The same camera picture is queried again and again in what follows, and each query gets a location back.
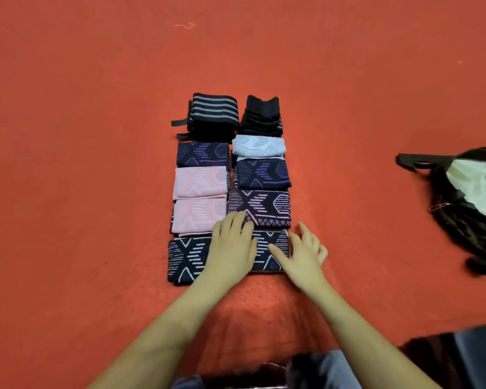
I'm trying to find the person's right hand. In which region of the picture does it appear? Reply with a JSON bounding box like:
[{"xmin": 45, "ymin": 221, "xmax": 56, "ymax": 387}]
[{"xmin": 268, "ymin": 221, "xmax": 329, "ymax": 292}]

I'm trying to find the single black white-lined sock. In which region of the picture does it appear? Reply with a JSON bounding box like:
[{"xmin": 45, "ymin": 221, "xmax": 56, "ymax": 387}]
[{"xmin": 167, "ymin": 234, "xmax": 215, "ymax": 287}]

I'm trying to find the person's pale blue clothing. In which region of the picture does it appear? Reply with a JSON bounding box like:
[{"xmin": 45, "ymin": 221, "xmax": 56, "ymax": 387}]
[{"xmin": 170, "ymin": 350, "xmax": 364, "ymax": 389}]

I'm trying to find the single pale blue-white sock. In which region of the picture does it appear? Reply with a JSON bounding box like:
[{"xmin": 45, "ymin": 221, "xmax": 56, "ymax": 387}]
[{"xmin": 232, "ymin": 135, "xmax": 287, "ymax": 159}]

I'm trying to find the dark grey seat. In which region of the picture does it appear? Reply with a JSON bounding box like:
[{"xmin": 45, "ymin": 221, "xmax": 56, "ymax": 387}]
[{"xmin": 454, "ymin": 324, "xmax": 486, "ymax": 389}]

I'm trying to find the single purple black sock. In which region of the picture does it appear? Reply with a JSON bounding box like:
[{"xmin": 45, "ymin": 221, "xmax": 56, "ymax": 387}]
[{"xmin": 227, "ymin": 189, "xmax": 293, "ymax": 230}]

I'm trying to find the single pale pink sock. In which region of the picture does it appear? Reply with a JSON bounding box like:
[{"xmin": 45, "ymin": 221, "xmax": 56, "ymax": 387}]
[
  {"xmin": 173, "ymin": 166, "xmax": 230, "ymax": 201},
  {"xmin": 171, "ymin": 197, "xmax": 228, "ymax": 236}
]

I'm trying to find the person's left hand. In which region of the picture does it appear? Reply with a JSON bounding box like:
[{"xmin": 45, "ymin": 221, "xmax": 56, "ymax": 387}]
[{"xmin": 204, "ymin": 210, "xmax": 259, "ymax": 289}]

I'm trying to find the person's right forearm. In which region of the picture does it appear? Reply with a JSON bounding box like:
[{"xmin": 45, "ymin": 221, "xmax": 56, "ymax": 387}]
[{"xmin": 303, "ymin": 279, "xmax": 442, "ymax": 389}]

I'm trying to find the single navy blue-lined sock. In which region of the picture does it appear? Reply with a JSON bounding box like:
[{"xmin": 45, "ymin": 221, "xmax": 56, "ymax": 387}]
[{"xmin": 177, "ymin": 140, "xmax": 232, "ymax": 169}]

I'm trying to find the single black white-patterned sock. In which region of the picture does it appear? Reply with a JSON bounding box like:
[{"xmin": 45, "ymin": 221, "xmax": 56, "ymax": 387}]
[{"xmin": 249, "ymin": 229, "xmax": 291, "ymax": 274}]

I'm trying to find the single navy striped sock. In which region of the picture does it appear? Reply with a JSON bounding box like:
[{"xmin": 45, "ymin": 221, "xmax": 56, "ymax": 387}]
[{"xmin": 235, "ymin": 157, "xmax": 293, "ymax": 191}]

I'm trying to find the person's left forearm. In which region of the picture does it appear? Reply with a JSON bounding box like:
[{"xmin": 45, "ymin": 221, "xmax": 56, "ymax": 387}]
[{"xmin": 89, "ymin": 275, "xmax": 236, "ymax": 389}]

